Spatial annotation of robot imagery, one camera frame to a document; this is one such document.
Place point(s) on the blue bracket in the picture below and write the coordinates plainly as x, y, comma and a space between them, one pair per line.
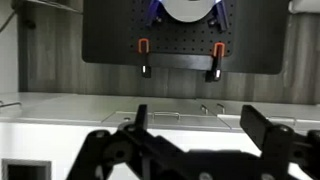
222, 16
154, 11

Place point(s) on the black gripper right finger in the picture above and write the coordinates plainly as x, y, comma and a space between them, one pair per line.
276, 140

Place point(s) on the grey cabinet with drawers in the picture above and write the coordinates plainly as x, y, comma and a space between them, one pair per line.
83, 110

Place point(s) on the orange and black clamp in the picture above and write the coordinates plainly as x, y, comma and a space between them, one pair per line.
144, 53
217, 60

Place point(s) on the white object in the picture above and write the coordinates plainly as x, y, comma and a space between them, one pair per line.
305, 6

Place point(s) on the black perforated mounting board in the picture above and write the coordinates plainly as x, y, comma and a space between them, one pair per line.
110, 33

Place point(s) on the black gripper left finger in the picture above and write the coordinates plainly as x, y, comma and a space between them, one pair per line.
116, 153

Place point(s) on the dark wooden panel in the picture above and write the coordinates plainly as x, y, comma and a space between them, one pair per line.
53, 66

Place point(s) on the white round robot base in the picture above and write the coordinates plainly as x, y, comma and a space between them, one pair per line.
188, 10

